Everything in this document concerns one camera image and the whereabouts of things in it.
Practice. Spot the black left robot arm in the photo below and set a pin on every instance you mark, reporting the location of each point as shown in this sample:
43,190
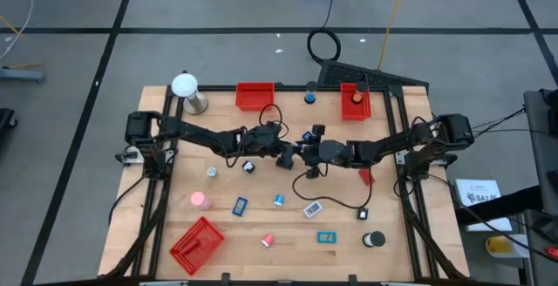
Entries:
196,131

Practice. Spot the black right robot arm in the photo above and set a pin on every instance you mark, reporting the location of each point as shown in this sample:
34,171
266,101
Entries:
392,146

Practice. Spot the pink power adapter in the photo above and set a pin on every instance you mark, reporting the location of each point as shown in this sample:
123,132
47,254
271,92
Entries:
267,239

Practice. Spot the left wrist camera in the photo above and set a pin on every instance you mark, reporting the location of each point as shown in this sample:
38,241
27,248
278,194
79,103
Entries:
271,130

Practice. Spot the teal digital clock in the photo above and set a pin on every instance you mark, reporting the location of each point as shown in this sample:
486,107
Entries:
326,236

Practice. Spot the black power adapter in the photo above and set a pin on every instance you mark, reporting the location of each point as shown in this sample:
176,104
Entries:
362,213
248,166

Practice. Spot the light blue power adapter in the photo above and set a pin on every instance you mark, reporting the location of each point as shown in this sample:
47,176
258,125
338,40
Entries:
279,199

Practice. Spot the red digital clock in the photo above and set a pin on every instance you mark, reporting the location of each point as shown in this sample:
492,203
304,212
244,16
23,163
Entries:
366,176

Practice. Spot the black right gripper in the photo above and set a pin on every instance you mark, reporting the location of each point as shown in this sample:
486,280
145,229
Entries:
335,151

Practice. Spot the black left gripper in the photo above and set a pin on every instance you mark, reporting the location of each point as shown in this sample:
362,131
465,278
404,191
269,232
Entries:
255,144

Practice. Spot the red plastic basket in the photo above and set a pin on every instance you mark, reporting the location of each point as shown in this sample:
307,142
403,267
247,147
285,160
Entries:
255,96
205,233
355,111

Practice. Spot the light green power adapter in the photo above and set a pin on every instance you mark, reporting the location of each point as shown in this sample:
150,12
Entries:
211,172

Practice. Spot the white digital clock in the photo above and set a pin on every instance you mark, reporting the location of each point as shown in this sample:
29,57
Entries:
312,209

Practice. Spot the black floor mat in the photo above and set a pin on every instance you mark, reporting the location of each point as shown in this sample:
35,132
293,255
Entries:
349,74

